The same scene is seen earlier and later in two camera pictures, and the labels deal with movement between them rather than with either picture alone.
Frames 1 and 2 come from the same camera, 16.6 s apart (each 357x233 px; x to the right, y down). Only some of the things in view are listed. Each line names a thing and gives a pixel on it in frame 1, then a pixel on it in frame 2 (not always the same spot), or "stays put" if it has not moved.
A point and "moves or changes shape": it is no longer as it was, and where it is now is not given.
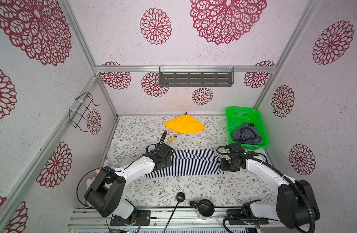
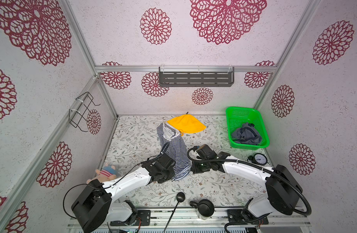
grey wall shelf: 196,76 stays put
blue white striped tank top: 198,161 moves or changes shape
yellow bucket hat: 185,124 stays put
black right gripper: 223,166 → 194,169
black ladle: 180,197 stays put
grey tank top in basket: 247,134 stays put
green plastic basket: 236,116 stays put
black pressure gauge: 262,157 stays put
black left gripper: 169,162 → 171,173
